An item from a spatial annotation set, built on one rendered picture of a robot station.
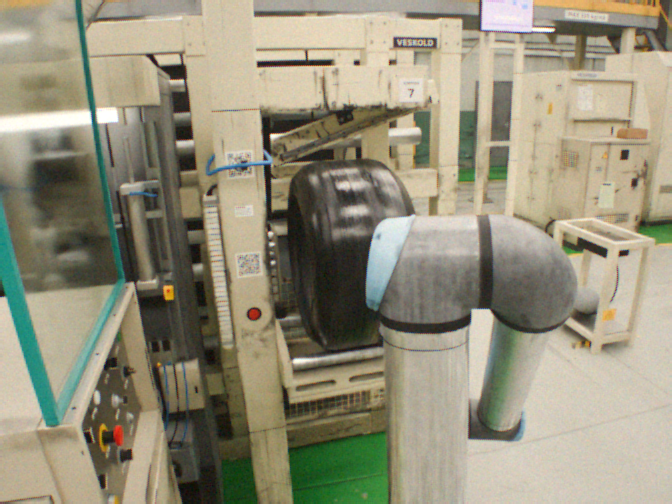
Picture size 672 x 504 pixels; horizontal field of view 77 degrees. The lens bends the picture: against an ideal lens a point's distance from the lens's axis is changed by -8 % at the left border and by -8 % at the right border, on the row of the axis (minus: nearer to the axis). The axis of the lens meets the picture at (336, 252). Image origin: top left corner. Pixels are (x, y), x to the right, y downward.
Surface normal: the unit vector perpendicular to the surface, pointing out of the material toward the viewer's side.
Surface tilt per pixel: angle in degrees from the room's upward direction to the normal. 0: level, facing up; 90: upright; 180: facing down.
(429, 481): 81
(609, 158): 90
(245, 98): 90
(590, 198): 90
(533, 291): 100
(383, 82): 90
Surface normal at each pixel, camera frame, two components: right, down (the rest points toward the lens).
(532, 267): 0.19, 0.01
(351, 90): 0.25, 0.30
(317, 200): -0.55, -0.33
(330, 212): -0.10, -0.36
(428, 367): -0.15, 0.16
